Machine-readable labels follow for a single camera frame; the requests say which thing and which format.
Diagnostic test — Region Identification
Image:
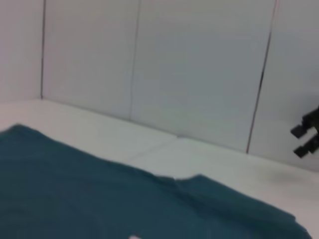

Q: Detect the teal t-shirt with FREE print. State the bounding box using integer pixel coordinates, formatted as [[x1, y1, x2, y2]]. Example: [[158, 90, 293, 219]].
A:
[[0, 123, 314, 239]]

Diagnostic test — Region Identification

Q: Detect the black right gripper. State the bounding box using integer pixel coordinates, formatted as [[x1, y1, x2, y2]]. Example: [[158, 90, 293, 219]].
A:
[[290, 106, 319, 158]]

